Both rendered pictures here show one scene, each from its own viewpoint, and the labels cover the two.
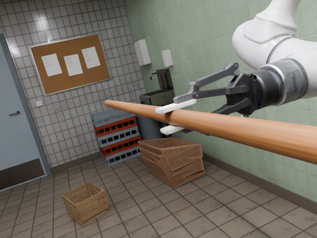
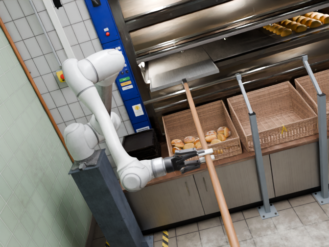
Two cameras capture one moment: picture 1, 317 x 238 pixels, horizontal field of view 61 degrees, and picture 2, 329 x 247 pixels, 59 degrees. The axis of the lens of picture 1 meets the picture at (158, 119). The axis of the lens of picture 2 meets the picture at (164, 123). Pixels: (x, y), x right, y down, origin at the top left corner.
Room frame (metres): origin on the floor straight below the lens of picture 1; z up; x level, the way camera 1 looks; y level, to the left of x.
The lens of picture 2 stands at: (1.58, 0.29, 1.97)
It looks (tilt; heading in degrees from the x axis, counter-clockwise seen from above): 27 degrees down; 203
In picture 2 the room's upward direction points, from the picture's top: 18 degrees counter-clockwise
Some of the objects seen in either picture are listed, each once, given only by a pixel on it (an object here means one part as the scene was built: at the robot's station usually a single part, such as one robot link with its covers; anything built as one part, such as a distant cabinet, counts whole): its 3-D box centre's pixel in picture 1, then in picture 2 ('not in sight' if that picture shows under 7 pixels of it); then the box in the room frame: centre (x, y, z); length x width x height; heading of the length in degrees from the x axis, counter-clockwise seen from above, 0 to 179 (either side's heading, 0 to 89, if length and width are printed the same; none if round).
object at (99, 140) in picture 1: (116, 134); not in sight; (3.99, 0.67, 0.38); 0.60 x 0.40 x 0.15; 107
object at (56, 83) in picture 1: (72, 63); not in sight; (4.29, 1.08, 1.55); 1.04 x 0.02 x 0.74; 108
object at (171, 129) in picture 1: (180, 125); (206, 158); (0.48, -0.04, 1.15); 0.07 x 0.03 x 0.01; 107
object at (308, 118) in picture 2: not in sight; (269, 114); (-0.63, 0.25, 0.72); 0.56 x 0.49 x 0.28; 109
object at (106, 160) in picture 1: (122, 152); not in sight; (4.00, 0.66, 0.08); 0.60 x 0.40 x 0.15; 110
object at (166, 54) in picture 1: (167, 58); not in sight; (3.37, -0.29, 1.28); 0.09 x 0.09 x 0.20; 18
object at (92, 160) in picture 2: not in sight; (84, 159); (0.22, -0.93, 1.03); 0.22 x 0.18 x 0.06; 14
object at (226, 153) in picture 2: not in sight; (199, 133); (-0.45, -0.31, 0.72); 0.56 x 0.49 x 0.28; 109
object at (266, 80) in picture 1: (248, 92); (174, 163); (0.52, -0.18, 1.17); 0.09 x 0.07 x 0.08; 107
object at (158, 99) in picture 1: (158, 106); not in sight; (3.67, -0.05, 0.69); 0.46 x 0.36 x 0.94; 18
